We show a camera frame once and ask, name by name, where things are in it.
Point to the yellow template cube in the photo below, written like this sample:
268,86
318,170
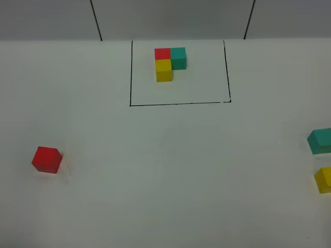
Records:
163,69

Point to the green template cube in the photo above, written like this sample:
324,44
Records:
178,58

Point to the red template cube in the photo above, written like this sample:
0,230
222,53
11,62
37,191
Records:
162,53

